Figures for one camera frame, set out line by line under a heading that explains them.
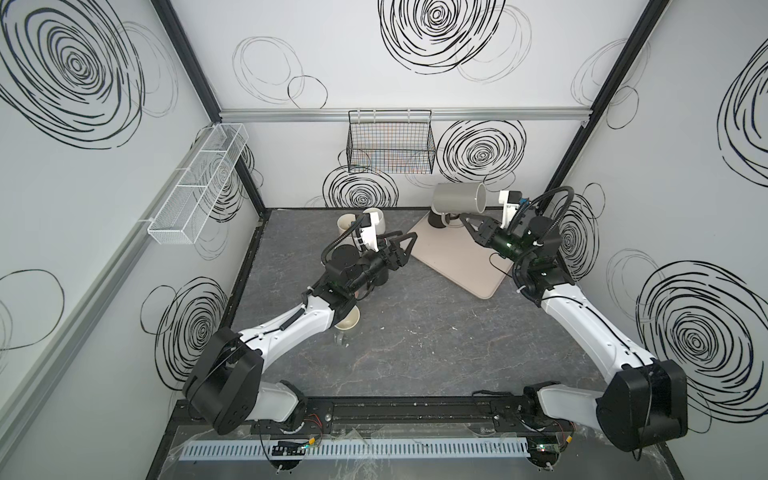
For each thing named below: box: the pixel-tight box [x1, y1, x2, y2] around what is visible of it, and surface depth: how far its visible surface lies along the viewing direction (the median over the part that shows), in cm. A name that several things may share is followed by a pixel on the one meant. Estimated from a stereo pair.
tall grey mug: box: [333, 305, 361, 347], surface depth 82 cm
